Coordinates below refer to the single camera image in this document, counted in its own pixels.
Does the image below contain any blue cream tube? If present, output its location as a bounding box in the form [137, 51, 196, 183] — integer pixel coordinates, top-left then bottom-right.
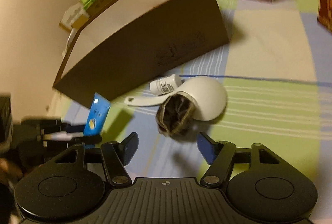
[83, 93, 111, 136]

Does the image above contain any white rice scoop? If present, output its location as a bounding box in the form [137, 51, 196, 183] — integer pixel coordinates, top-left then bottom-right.
[124, 76, 227, 121]

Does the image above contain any dark rolled sock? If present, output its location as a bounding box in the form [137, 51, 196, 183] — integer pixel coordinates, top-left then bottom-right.
[155, 94, 195, 137]

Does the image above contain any small white bottle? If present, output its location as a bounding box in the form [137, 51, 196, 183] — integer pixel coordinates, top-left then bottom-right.
[149, 74, 182, 96]

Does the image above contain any white wooden chair back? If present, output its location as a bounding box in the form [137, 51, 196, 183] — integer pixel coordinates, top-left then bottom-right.
[59, 2, 89, 33]

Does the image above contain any cardboard carton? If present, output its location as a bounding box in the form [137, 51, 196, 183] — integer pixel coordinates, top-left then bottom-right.
[85, 0, 111, 19]

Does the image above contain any brown cardboard storage box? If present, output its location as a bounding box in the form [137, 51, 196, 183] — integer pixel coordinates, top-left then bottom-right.
[53, 0, 229, 107]

